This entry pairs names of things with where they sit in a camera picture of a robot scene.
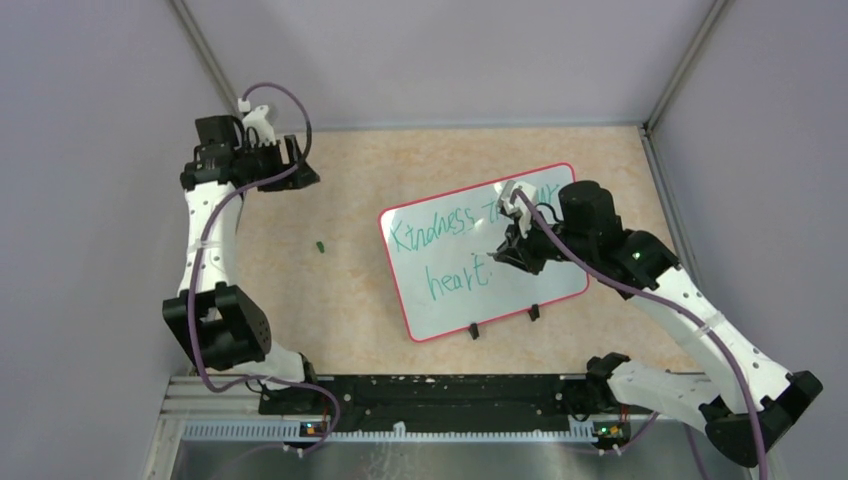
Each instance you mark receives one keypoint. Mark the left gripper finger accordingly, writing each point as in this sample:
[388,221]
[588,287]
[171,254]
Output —
[295,154]
[302,177]

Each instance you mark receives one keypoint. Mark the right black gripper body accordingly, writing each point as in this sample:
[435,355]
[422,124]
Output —
[542,244]

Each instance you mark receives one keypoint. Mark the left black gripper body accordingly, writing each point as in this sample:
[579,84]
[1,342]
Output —
[263,161]

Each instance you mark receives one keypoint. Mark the white board with red frame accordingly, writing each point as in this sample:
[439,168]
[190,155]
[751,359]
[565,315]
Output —
[436,249]

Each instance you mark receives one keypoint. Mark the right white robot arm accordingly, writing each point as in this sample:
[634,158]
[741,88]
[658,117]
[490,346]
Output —
[744,402]

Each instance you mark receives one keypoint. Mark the black whiteboard clip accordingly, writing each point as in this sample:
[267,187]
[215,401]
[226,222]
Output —
[474,331]
[534,312]

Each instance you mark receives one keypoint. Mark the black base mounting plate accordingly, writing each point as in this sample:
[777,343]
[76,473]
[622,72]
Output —
[454,404]

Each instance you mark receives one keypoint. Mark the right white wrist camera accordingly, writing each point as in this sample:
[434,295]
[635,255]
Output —
[513,203]

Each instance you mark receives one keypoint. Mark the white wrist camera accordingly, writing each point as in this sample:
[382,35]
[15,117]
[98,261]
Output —
[254,125]
[513,203]

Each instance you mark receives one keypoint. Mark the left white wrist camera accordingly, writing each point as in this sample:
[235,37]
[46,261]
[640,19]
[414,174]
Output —
[254,125]

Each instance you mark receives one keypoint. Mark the white cable duct rail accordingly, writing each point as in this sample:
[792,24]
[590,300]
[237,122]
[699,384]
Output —
[295,432]

